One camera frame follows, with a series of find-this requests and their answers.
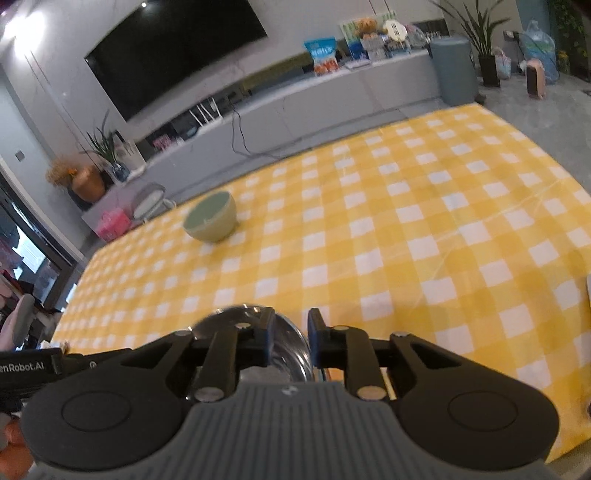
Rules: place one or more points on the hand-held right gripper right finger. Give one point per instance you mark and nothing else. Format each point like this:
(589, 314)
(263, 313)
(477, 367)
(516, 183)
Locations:
(315, 334)

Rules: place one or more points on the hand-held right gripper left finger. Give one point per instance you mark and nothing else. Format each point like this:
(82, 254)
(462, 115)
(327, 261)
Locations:
(268, 334)

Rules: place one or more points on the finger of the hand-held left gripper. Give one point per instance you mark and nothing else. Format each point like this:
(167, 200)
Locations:
(85, 362)

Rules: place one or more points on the blue steel-lined bowl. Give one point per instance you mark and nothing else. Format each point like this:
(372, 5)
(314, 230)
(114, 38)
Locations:
(291, 350)

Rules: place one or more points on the green ceramic bowl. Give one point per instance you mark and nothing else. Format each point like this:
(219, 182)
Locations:
(212, 228)

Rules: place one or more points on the person's left hand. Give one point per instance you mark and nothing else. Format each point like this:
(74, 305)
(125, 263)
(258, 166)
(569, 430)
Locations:
(14, 454)

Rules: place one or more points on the yellow checkered tablecloth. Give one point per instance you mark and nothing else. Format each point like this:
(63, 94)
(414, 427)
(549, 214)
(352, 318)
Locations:
(369, 230)

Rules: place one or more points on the pink box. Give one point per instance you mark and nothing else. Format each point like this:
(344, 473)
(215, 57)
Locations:
(112, 225)

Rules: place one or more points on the grey round stool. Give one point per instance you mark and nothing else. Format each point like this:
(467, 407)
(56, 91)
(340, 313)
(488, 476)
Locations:
(148, 201)

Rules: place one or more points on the dried flowers in brown vase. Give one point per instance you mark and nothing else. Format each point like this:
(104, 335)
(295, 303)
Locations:
(85, 184)

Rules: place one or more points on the plant in blue vase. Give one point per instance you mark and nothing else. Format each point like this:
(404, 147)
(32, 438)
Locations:
(108, 147)

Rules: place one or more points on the white router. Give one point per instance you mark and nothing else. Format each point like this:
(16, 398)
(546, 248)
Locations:
(207, 121)

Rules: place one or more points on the grey TV cabinet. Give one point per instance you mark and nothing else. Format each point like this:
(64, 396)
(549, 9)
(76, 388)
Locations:
(300, 106)

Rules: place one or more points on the blue snack bag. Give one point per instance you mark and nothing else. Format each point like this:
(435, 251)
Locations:
(322, 53)

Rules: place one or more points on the blue box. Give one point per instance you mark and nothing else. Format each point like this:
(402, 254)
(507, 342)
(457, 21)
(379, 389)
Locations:
(364, 48)

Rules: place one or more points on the black television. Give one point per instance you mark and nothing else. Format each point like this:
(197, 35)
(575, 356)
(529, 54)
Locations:
(175, 50)

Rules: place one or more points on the grey round trash bin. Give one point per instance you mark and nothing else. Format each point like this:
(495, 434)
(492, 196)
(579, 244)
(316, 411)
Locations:
(455, 69)

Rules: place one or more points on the green picture board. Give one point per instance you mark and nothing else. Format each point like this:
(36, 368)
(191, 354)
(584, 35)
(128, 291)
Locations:
(348, 27)

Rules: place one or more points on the brown teddy bear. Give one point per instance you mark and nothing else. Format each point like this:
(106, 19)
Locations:
(368, 26)

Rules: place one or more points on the tall leafy potted plant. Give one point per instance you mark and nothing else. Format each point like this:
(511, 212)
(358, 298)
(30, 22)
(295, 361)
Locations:
(488, 69)

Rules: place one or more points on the small pink heater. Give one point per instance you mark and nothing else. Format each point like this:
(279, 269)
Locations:
(535, 81)

